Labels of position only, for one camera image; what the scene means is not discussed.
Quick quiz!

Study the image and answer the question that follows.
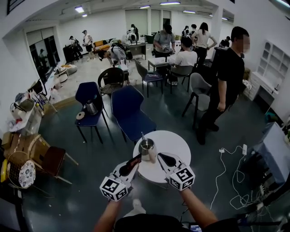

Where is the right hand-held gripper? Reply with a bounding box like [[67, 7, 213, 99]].
[[157, 152, 196, 191]]

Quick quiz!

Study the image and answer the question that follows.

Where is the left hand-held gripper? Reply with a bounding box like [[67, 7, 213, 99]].
[[99, 159, 140, 203]]

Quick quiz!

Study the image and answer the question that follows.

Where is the dark red tea bag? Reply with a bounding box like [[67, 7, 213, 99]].
[[125, 153, 142, 171]]

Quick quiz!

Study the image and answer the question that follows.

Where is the stainless steel kettle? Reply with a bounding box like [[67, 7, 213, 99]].
[[138, 132, 157, 164]]

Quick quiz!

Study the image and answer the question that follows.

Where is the person's left forearm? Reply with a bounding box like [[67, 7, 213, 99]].
[[93, 198, 121, 232]]

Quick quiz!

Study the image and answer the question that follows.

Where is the person's right forearm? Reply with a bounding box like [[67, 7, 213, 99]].
[[180, 188, 220, 230]]

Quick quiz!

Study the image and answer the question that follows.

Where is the lidded steel kettle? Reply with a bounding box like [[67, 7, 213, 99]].
[[83, 99, 99, 116]]

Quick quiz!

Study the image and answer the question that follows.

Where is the white round table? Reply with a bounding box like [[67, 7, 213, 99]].
[[132, 130, 191, 184]]

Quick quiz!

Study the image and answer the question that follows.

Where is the person's white shoe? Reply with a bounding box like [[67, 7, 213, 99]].
[[132, 198, 142, 212]]

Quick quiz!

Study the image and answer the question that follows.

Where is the wide blue chair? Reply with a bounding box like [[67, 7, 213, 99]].
[[110, 85, 157, 145]]

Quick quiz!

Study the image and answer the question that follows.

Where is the person's black shirt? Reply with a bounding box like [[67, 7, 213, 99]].
[[115, 213, 184, 232]]

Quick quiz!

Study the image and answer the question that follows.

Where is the brown chair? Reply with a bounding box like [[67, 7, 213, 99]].
[[41, 146, 79, 184]]

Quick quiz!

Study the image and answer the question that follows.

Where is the dark grey chair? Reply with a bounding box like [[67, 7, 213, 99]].
[[134, 58, 164, 98]]

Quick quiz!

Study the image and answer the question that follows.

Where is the narrow blue chair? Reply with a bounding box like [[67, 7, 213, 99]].
[[74, 81, 111, 144]]

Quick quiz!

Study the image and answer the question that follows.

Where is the round wicker chair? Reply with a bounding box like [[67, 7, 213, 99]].
[[97, 67, 126, 96]]

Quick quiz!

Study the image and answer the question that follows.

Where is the white square table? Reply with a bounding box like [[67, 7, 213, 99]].
[[147, 57, 173, 71]]

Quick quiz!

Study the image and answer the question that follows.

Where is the round patterned cushion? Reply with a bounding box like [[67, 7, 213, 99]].
[[18, 159, 37, 189]]

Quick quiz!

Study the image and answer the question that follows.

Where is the grey desk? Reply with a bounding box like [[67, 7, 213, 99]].
[[126, 42, 148, 61]]

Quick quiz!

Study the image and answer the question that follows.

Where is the cardboard box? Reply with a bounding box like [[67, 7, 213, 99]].
[[2, 132, 51, 167]]

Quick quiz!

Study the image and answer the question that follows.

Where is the small round side table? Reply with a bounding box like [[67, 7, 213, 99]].
[[53, 68, 69, 83]]

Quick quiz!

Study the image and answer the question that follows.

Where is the grey beanbag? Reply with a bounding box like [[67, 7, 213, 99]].
[[59, 64, 78, 75]]

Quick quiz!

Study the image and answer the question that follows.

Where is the light blue box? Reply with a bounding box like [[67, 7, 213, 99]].
[[253, 121, 290, 184]]

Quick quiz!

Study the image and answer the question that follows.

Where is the cluttered white cart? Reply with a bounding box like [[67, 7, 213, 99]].
[[8, 90, 44, 137]]

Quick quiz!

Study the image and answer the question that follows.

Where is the yellow sofa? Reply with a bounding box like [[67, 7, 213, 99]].
[[93, 39, 112, 53]]

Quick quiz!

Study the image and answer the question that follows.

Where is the dark glass door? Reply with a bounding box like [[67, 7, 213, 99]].
[[29, 35, 61, 82]]

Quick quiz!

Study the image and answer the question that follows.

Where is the white shelf cabinet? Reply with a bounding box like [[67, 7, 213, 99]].
[[248, 39, 290, 107]]

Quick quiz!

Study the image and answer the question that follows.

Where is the white cable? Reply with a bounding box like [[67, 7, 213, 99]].
[[209, 145, 268, 210]]

